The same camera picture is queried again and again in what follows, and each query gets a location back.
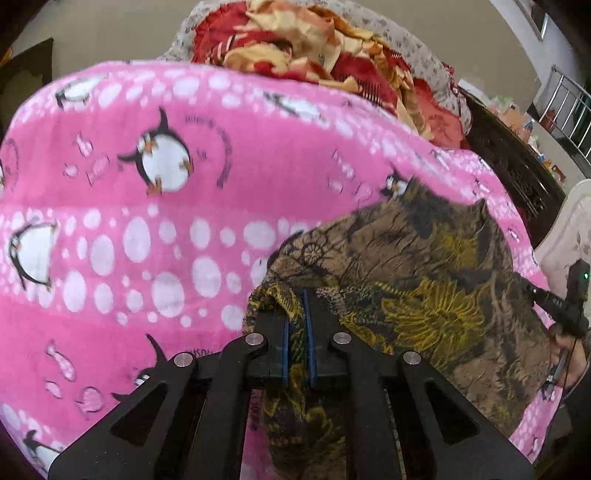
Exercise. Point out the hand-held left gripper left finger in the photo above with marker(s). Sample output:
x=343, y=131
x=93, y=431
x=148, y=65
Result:
x=285, y=350

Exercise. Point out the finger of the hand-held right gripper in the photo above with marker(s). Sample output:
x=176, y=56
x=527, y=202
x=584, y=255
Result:
x=545, y=297

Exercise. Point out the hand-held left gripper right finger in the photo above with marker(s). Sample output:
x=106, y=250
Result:
x=311, y=350

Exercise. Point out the brown floral shirt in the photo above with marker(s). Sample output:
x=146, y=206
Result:
x=415, y=277

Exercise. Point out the person's right hand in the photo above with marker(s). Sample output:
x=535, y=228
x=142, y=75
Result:
x=570, y=360

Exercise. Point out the white plastic chair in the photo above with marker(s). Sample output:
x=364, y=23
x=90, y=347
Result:
x=563, y=230

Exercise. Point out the dark carved wooden headboard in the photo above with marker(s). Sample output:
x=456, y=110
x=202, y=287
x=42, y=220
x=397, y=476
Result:
x=508, y=161

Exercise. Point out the pink penguin blanket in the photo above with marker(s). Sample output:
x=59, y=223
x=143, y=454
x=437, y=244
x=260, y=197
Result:
x=138, y=277

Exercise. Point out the orange plastic bag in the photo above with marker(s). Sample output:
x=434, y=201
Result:
x=513, y=117

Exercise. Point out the metal railing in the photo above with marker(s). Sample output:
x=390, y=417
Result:
x=568, y=106

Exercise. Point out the white paper sheet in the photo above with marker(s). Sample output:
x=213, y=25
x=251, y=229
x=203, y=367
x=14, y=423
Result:
x=473, y=90

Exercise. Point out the grey floral pillow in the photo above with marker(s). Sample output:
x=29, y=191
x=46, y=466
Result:
x=415, y=50

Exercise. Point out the red orange floral quilt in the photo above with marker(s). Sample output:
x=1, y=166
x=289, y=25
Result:
x=300, y=37

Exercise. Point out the brown wooden cabinet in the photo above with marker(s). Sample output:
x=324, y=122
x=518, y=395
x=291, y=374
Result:
x=27, y=74

